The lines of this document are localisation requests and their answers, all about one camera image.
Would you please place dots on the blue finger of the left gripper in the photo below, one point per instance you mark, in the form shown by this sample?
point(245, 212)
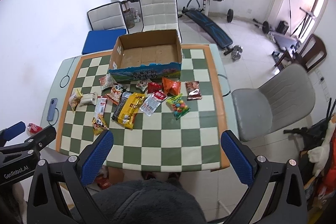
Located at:
point(36, 140)
point(13, 131)

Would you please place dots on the dark wooden chair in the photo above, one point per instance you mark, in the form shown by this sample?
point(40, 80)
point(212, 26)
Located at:
point(309, 54)

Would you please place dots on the white chair at left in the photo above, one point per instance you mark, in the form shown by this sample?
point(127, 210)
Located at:
point(107, 17)

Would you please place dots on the orange triangular snack bag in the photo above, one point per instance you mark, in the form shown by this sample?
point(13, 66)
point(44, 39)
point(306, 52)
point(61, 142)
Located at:
point(171, 87)

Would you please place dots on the black sit-up bench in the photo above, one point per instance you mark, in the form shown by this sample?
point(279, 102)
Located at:
point(209, 26)

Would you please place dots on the red white clear snack packet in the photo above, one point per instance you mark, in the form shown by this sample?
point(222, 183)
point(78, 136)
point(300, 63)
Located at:
point(152, 102)

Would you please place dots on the chrome dumbbell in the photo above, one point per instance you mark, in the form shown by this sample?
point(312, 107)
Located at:
point(236, 52)

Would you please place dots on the small cream carton box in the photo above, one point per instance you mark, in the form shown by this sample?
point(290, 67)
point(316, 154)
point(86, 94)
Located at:
point(88, 99)

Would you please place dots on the yellow black snack bag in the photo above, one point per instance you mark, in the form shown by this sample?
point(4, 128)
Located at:
point(127, 108)

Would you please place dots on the white chair behind box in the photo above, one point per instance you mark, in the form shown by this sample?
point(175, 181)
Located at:
point(160, 15)

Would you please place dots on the white pizza snack bag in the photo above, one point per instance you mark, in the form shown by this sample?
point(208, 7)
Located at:
point(106, 82)

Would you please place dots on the small red snack bag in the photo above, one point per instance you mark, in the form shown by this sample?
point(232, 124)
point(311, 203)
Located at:
point(153, 87)

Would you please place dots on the red soda can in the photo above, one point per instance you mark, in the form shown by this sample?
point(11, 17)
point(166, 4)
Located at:
point(33, 128)

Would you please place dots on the grey upholstered chair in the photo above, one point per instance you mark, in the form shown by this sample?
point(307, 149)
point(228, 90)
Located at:
point(286, 98)

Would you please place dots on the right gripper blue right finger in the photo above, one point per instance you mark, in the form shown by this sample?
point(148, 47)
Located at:
point(287, 203)

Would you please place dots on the orange panda snack bag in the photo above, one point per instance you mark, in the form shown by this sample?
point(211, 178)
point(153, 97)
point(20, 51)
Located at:
point(115, 93)

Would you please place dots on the person dark fuzzy clothing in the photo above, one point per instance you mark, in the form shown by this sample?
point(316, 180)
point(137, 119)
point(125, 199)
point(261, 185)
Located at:
point(150, 201)

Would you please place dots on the colourful gumball candy bag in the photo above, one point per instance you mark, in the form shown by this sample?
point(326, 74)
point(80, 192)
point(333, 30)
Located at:
point(178, 106)

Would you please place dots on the red white long snack packet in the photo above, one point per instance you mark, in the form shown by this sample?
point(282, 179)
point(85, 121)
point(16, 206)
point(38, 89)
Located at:
point(100, 106)

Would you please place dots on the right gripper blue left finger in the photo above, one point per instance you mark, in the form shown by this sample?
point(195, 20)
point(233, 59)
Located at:
point(46, 202)

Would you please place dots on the white snack bag with portrait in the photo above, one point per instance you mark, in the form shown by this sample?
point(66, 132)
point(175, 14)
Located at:
point(143, 84)

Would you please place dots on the blue smartphone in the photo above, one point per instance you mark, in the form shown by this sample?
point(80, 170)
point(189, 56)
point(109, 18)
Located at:
point(52, 108)

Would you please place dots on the cardboard box with blue front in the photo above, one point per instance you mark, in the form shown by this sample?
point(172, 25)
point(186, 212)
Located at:
point(146, 55)

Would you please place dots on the yellow panda chips bag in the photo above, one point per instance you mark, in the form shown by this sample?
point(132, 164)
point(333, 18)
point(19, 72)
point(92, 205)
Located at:
point(99, 124)

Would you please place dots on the blue cushion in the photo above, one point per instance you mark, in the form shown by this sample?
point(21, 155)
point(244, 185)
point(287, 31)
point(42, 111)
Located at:
point(101, 40)

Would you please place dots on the brown red snack bag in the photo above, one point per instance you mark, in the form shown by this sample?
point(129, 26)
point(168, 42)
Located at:
point(193, 90)

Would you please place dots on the yellow beige snack bag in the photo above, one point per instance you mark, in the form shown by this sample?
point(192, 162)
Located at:
point(75, 99)

